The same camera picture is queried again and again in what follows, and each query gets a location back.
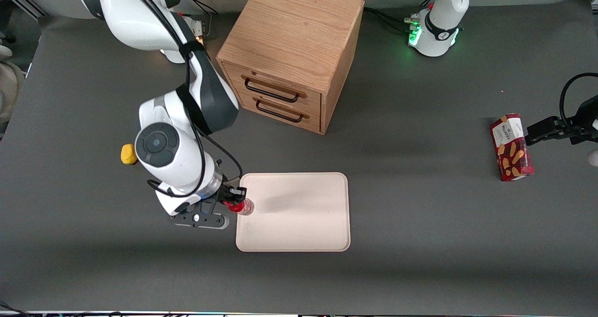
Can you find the white round object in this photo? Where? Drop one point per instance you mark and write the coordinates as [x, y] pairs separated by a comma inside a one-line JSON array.
[[594, 158]]

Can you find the red cookie box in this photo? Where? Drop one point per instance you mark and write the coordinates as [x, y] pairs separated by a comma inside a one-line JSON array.
[[511, 148]]

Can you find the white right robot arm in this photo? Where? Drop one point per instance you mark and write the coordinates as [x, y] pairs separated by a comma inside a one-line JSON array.
[[173, 162]]

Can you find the grey base connector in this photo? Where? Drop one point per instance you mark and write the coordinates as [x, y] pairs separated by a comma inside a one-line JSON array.
[[412, 21], [198, 27]]

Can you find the red coke bottle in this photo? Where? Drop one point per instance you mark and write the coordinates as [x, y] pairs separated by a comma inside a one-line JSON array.
[[243, 208]]

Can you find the small white object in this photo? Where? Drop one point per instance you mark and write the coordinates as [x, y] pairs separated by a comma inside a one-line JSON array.
[[4, 51]]

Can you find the grey left base connector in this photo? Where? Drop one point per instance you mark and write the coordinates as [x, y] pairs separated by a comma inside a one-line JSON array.
[[412, 21]]

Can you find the beige round object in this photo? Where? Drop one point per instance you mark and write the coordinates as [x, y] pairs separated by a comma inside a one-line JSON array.
[[10, 88]]

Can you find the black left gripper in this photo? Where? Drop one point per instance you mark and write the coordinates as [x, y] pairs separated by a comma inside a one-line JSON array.
[[573, 126]]

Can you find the dark grey table cover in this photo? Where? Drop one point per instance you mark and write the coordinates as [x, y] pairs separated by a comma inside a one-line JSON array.
[[420, 242]]

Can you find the cream plastic tray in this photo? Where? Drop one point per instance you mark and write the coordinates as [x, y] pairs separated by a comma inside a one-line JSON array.
[[303, 223]]

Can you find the yellow toy lemon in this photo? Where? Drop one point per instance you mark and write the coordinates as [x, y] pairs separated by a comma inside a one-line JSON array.
[[127, 154]]

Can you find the wooden drawer front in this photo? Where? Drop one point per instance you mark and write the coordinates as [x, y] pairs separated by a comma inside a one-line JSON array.
[[275, 81], [299, 123]]

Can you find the grey right base connector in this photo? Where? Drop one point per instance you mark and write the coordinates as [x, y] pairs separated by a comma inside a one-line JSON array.
[[198, 27]]

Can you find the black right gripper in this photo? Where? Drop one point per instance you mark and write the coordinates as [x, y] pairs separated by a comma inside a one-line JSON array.
[[227, 193]]

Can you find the wooden drawer cabinet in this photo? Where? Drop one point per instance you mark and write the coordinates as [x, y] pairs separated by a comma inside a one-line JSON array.
[[294, 27]]

